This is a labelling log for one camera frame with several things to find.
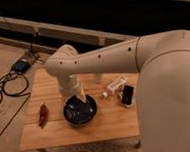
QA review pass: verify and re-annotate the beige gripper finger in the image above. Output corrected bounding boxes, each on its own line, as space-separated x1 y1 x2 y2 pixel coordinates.
76 87 87 103

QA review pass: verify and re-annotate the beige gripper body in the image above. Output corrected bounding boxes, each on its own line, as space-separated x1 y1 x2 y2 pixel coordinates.
58 74 79 97

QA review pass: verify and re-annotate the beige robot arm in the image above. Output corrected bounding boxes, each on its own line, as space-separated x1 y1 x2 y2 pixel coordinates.
45 30 190 152

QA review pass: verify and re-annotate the black bowl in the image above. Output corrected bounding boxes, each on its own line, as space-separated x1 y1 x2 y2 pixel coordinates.
63 95 97 126

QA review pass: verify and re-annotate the small white cube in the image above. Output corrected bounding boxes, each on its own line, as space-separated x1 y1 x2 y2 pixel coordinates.
102 92 108 99

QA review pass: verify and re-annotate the wooden table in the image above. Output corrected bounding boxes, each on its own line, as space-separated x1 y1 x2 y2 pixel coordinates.
19 69 140 151

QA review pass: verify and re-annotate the red chili pepper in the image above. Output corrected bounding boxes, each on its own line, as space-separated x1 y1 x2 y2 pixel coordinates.
38 104 48 127

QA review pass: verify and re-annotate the black smartphone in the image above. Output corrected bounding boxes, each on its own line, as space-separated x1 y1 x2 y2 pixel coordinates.
122 85 134 106

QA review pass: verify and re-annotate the black power adapter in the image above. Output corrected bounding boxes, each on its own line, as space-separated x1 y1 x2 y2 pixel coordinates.
11 60 30 73

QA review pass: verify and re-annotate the black cable on floor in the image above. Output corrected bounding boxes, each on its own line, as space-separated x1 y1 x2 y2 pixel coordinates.
0 67 34 112

